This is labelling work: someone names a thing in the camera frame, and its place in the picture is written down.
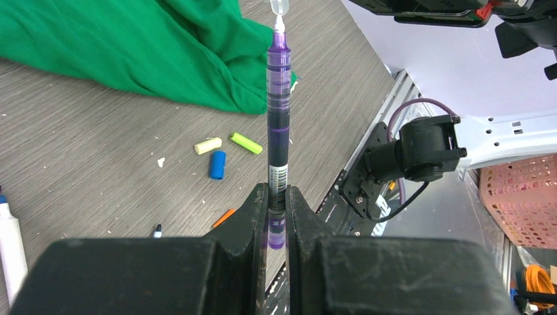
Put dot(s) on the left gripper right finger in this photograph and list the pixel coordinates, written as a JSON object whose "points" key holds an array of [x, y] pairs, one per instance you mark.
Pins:
{"points": [[336, 274]]}

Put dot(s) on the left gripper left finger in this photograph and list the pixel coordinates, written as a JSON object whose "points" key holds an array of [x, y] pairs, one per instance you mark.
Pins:
{"points": [[222, 272]]}

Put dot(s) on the yellow pen cap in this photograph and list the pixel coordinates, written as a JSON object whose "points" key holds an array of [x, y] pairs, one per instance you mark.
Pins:
{"points": [[208, 145]]}

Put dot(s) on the green pen cap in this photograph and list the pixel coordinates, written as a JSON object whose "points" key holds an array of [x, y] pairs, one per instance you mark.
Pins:
{"points": [[246, 143]]}

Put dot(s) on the white marker green tip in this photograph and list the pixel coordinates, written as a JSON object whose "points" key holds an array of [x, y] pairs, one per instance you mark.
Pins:
{"points": [[157, 233]]}

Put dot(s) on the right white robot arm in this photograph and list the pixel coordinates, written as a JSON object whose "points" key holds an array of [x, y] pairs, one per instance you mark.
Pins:
{"points": [[427, 147]]}

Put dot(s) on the orange pen cap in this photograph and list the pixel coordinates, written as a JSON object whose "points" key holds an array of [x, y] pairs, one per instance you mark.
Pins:
{"points": [[223, 217]]}

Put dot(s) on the blue pen cap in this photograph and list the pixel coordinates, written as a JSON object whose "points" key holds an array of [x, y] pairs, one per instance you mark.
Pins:
{"points": [[217, 165]]}

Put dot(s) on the pink plastic basket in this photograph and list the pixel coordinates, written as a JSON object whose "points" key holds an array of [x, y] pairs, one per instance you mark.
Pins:
{"points": [[521, 197]]}

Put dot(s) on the white marker blue end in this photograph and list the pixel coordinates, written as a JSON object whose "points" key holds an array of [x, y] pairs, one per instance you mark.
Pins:
{"points": [[13, 258]]}

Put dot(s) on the green cloth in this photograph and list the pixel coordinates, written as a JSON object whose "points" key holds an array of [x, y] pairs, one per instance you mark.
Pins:
{"points": [[204, 53]]}

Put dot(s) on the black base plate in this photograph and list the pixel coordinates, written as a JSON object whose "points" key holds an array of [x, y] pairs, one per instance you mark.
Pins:
{"points": [[330, 208]]}

